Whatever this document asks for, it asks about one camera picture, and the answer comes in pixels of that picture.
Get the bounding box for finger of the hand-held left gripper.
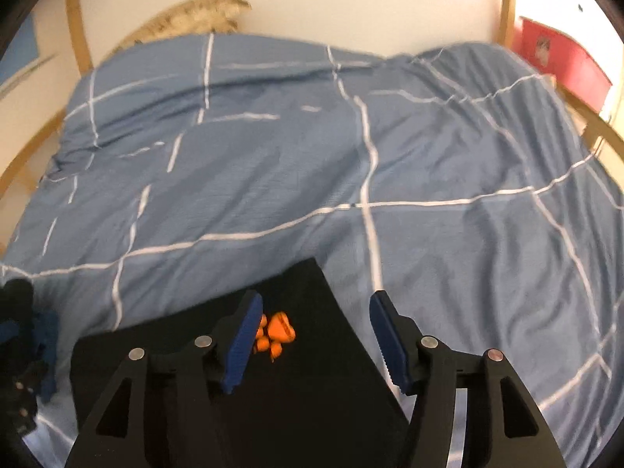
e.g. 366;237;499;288
10;309;60;440
0;278;36;352

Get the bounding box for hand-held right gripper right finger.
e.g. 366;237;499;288
369;291;567;468

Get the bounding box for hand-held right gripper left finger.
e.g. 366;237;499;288
65;289;264;468

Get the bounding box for black pants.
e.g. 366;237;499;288
69;257;410;468

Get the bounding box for blue checked duvet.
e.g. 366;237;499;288
0;34;624;468

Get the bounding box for blue window blind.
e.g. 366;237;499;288
0;12;41;76

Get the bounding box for beige patterned pillow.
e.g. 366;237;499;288
105;0;252;59

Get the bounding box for red storage bin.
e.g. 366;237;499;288
518;16;613;114

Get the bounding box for wooden bunk bed frame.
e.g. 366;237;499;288
0;0;624;206

